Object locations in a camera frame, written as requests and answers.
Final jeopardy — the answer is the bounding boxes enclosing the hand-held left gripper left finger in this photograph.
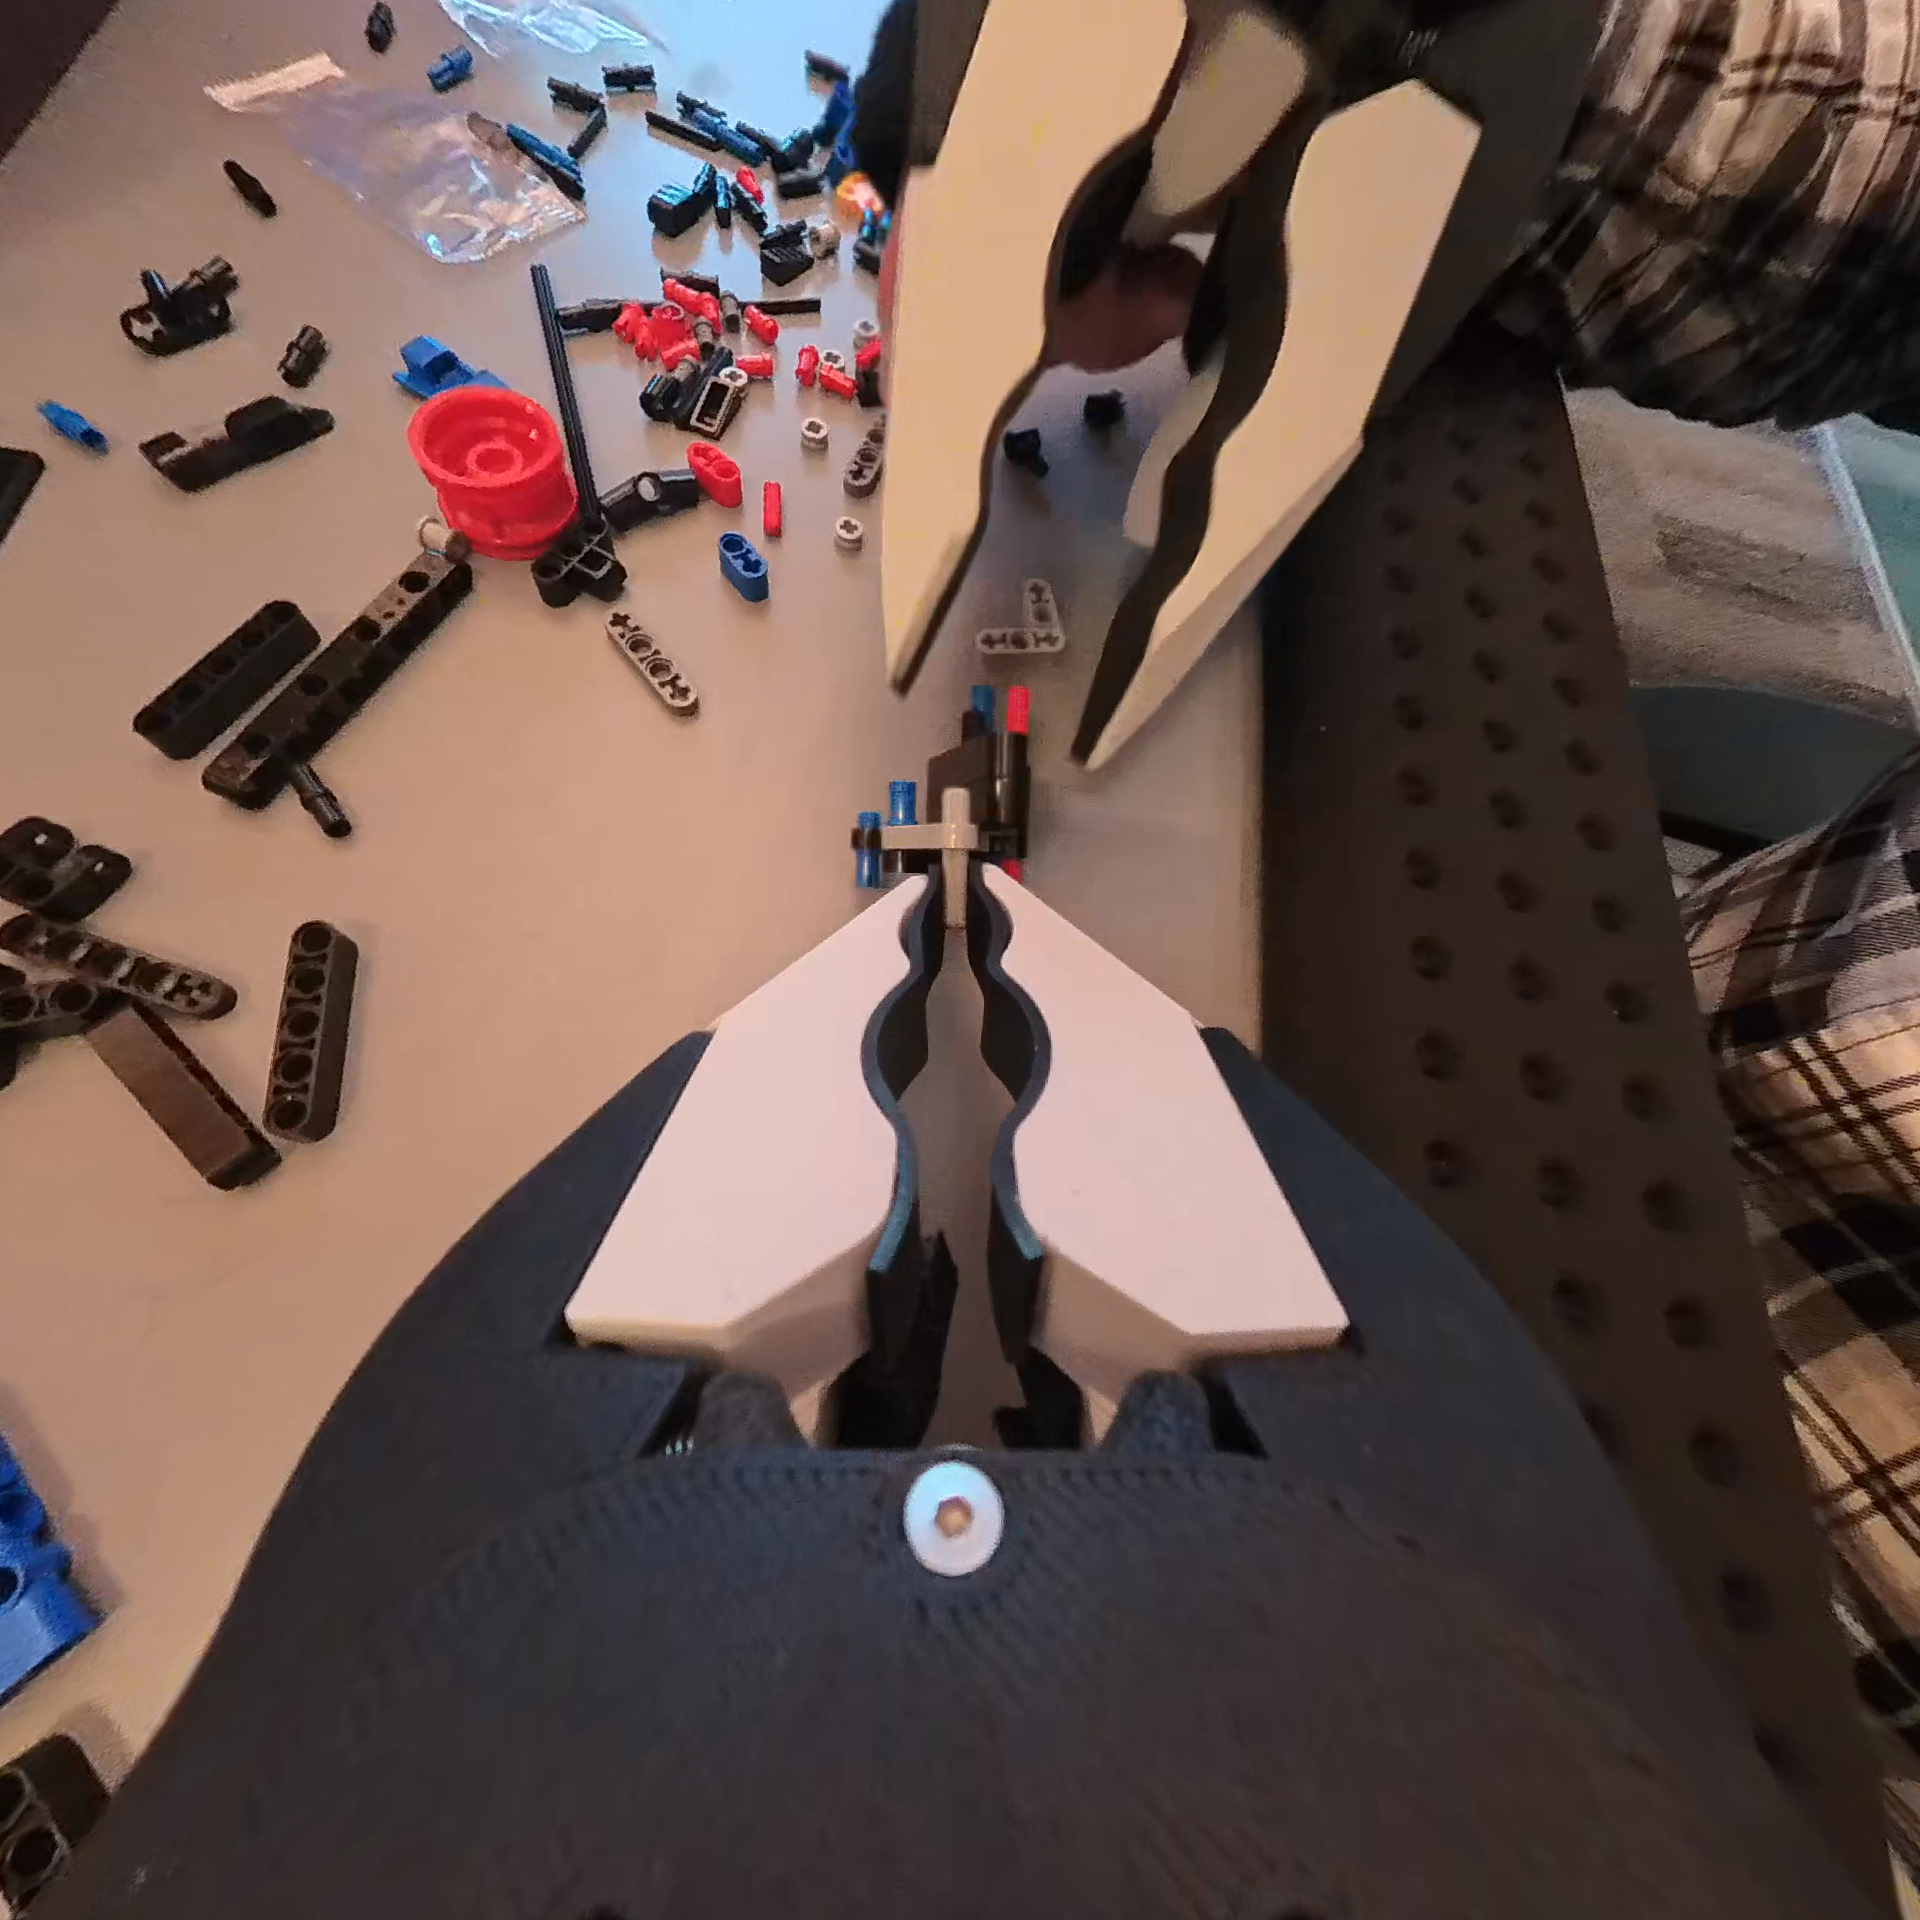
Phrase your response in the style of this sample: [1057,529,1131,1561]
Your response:
[565,878,970,1448]

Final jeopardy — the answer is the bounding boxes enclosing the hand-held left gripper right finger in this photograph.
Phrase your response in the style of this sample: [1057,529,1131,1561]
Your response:
[978,871,1347,1448]

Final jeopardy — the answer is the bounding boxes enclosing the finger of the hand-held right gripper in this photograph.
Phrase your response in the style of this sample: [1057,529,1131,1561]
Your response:
[884,0,1188,682]
[1064,69,1485,772]

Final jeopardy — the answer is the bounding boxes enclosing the black blue toy brick assembly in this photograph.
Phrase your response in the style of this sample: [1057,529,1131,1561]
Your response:
[850,682,1035,922]

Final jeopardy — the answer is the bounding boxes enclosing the person's right forearm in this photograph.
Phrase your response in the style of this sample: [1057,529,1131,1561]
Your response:
[1501,0,1920,423]

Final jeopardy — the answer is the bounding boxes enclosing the grey desk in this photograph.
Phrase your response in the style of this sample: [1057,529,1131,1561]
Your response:
[0,0,1276,1793]

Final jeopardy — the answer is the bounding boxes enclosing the person's right hand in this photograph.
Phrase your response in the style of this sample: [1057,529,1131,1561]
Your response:
[1051,234,1211,381]

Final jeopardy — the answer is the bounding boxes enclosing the pile of small toy pins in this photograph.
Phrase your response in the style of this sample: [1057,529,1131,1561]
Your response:
[508,52,898,495]

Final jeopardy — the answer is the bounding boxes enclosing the black dimpled panel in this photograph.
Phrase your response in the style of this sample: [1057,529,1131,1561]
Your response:
[1260,357,1894,1920]

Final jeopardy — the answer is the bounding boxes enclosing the long black toy axle rod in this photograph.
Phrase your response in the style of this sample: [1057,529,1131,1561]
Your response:
[531,268,611,538]

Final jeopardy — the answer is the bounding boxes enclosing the clear plastic bag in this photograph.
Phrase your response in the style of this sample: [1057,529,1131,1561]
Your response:
[207,52,584,268]
[441,0,670,62]

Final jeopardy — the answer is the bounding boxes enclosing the black triangular toy connector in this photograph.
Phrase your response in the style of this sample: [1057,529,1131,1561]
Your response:
[531,520,622,606]

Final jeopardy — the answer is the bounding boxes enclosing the grey thin toy liftarm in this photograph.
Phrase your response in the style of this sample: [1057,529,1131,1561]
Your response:
[611,606,703,717]

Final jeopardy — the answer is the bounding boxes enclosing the large red toy wheel hub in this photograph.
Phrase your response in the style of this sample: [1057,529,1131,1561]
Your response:
[411,385,579,566]

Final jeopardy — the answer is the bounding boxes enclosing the blue flat toy panel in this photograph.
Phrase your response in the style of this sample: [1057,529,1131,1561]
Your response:
[395,337,508,405]

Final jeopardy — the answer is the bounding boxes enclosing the long black toy beam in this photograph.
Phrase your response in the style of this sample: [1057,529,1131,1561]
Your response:
[207,548,470,814]

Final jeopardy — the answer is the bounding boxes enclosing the person's plaid shirt torso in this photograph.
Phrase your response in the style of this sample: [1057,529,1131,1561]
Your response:
[1667,779,1920,1811]

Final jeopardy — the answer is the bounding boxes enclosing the short black toy beam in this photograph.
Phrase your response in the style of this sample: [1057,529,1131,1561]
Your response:
[127,603,323,763]

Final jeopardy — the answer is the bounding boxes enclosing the black toy panel piece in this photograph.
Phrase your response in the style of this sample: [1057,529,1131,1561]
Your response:
[136,397,334,495]

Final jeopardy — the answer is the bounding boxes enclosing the blue studded toy beam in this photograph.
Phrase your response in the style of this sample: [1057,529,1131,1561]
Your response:
[0,1433,103,1708]

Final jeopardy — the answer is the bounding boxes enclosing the black connector with axle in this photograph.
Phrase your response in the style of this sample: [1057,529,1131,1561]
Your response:
[124,259,236,357]

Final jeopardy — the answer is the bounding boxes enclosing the wide black studded toy beam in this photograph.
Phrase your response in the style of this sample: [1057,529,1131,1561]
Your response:
[0,1737,103,1912]

